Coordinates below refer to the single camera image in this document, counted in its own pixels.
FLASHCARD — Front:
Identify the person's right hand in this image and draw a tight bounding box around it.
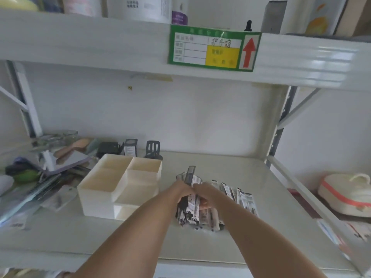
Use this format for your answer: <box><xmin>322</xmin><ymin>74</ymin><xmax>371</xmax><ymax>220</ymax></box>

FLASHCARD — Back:
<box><xmin>193</xmin><ymin>182</ymin><xmax>223</xmax><ymax>211</ymax></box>

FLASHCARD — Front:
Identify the person's left hand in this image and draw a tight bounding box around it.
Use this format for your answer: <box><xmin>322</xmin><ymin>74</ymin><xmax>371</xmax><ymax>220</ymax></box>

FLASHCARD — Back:
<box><xmin>170</xmin><ymin>180</ymin><xmax>195</xmax><ymax>206</ymax></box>

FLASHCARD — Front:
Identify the black-white pen refill packet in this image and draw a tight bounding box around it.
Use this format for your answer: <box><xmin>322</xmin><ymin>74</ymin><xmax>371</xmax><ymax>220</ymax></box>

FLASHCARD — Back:
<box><xmin>185</xmin><ymin>166</ymin><xmax>198</xmax><ymax>187</ymax></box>

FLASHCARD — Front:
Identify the person's right forearm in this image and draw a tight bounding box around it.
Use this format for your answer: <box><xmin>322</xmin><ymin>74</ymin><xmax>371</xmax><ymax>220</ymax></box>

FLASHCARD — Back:
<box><xmin>213</xmin><ymin>190</ymin><xmax>329</xmax><ymax>278</ymax></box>

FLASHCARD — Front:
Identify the person's left forearm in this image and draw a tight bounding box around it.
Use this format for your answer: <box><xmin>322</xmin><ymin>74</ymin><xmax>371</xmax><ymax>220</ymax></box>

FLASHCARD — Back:
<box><xmin>69</xmin><ymin>186</ymin><xmax>186</xmax><ymax>278</ymax></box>

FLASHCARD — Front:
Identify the pile of black-white pen packets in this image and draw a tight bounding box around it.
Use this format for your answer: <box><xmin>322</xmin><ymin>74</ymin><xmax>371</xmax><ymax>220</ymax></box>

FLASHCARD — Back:
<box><xmin>175</xmin><ymin>171</ymin><xmax>259</xmax><ymax>233</ymax></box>

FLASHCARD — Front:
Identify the black phone stand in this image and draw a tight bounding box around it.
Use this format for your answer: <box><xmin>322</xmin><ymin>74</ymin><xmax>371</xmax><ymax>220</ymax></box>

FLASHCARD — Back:
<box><xmin>144</xmin><ymin>141</ymin><xmax>163</xmax><ymax>160</ymax></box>

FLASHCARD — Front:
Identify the small black box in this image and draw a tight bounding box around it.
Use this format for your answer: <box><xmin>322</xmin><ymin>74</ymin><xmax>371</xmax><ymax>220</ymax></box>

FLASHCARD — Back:
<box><xmin>123</xmin><ymin>138</ymin><xmax>138</xmax><ymax>157</ymax></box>

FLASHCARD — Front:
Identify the white divided organizer box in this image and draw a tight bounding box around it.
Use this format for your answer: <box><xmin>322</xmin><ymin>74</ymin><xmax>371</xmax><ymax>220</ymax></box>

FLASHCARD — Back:
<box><xmin>77</xmin><ymin>153</ymin><xmax>162</xmax><ymax>221</ymax></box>

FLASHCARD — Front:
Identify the black power adapter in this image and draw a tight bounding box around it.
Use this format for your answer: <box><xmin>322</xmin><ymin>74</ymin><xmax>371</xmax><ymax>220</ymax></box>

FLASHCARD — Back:
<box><xmin>96</xmin><ymin>141</ymin><xmax>122</xmax><ymax>158</ymax></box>

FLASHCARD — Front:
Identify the grey purple notebook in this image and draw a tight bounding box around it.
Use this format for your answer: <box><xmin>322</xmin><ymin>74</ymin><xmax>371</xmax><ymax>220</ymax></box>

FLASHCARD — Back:
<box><xmin>41</xmin><ymin>150</ymin><xmax>91</xmax><ymax>175</ymax></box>

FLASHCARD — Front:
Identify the wooden hair brush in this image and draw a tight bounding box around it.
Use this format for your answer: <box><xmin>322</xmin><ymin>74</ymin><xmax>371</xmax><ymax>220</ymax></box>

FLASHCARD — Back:
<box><xmin>54</xmin><ymin>138</ymin><xmax>93</xmax><ymax>158</ymax></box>

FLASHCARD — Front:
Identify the clear glass jar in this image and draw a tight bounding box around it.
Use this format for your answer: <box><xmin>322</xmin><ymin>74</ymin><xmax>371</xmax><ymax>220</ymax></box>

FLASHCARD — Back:
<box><xmin>36</xmin><ymin>130</ymin><xmax>79</xmax><ymax>148</ymax></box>

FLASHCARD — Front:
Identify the green shelf label card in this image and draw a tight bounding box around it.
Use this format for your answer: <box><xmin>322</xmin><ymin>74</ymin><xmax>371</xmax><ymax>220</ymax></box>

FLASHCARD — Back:
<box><xmin>167</xmin><ymin>25</ymin><xmax>262</xmax><ymax>72</ymax></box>

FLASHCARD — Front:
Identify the white pot with orange band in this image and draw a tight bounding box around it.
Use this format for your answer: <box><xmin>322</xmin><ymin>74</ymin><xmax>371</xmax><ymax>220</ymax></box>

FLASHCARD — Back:
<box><xmin>317</xmin><ymin>173</ymin><xmax>371</xmax><ymax>218</ymax></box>

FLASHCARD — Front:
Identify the red white flat packet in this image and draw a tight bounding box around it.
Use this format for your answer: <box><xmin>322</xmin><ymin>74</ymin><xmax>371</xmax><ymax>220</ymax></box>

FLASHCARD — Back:
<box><xmin>317</xmin><ymin>218</ymin><xmax>371</xmax><ymax>261</ymax></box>

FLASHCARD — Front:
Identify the green round object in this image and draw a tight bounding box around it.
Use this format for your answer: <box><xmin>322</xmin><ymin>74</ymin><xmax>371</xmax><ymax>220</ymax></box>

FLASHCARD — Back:
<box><xmin>13</xmin><ymin>170</ymin><xmax>40</xmax><ymax>183</ymax></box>

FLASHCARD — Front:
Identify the clear plastic packaged item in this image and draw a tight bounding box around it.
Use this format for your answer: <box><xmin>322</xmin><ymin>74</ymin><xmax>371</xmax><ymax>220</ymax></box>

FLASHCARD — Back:
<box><xmin>0</xmin><ymin>174</ymin><xmax>77</xmax><ymax>230</ymax></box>

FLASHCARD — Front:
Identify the purple label bottle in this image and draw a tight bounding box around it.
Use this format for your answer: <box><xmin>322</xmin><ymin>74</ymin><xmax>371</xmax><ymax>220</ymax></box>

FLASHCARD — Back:
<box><xmin>171</xmin><ymin>0</ymin><xmax>189</xmax><ymax>26</ymax></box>

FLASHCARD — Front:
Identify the white metal shelf rack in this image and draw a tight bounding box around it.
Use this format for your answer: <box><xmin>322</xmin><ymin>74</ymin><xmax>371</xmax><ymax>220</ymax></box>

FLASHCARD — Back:
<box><xmin>0</xmin><ymin>8</ymin><xmax>371</xmax><ymax>278</ymax></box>

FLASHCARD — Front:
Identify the large white container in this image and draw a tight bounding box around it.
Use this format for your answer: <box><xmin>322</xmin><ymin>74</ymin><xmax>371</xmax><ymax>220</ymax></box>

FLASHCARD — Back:
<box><xmin>107</xmin><ymin>0</ymin><xmax>173</xmax><ymax>24</ymax></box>

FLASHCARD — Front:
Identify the grey tall box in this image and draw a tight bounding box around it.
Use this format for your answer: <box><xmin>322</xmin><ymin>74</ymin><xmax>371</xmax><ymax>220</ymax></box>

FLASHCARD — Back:
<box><xmin>260</xmin><ymin>0</ymin><xmax>288</xmax><ymax>34</ymax></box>

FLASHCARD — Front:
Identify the orange print packet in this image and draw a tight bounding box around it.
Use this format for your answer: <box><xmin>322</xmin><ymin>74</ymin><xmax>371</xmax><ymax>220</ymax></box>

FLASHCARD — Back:
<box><xmin>304</xmin><ymin>0</ymin><xmax>348</xmax><ymax>36</ymax></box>

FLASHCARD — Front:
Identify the brown cardboard box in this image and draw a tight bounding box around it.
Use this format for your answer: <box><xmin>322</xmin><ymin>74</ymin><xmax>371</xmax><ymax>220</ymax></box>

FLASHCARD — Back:
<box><xmin>333</xmin><ymin>0</ymin><xmax>371</xmax><ymax>38</ymax></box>

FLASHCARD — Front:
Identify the yellow round object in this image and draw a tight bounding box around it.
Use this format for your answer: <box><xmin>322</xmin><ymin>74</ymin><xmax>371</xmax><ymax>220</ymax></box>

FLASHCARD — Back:
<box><xmin>0</xmin><ymin>0</ymin><xmax>39</xmax><ymax>12</ymax></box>

